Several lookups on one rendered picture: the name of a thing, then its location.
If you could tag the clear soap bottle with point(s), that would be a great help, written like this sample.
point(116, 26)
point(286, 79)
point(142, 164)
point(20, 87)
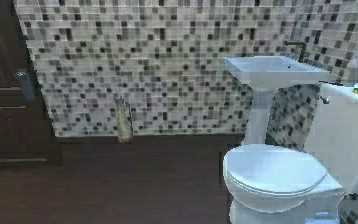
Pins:
point(354, 68)

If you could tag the dark bronze faucet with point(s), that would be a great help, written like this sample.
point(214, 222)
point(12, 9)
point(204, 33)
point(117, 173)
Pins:
point(299, 48)

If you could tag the white toilet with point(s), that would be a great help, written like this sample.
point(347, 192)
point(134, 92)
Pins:
point(287, 173)

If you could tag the dark brown room door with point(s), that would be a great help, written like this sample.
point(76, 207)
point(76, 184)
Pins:
point(10, 126)

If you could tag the white pedestal sink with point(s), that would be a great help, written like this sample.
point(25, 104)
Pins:
point(270, 71)

